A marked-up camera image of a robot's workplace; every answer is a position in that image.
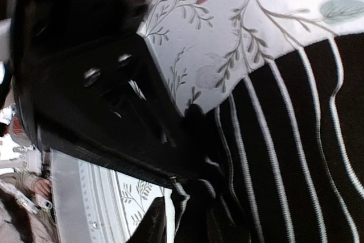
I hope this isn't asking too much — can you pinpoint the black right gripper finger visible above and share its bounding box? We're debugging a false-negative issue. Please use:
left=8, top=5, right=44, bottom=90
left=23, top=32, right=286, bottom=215
left=129, top=197, right=176, bottom=243

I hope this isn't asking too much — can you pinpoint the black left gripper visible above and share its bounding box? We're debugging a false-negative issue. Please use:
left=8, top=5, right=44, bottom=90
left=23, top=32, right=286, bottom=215
left=10, top=0, right=204, bottom=187

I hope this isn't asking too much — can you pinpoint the black white striped sock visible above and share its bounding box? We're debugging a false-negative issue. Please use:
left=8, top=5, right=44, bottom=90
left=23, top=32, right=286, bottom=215
left=174, top=33, right=363, bottom=242

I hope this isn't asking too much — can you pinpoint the floral white table mat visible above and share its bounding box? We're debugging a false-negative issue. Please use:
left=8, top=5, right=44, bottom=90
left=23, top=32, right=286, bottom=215
left=116, top=0, right=364, bottom=235

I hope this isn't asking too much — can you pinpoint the aluminium front rail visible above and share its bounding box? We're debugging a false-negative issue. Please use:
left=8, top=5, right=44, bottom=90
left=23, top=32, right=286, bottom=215
left=51, top=150, right=130, bottom=243

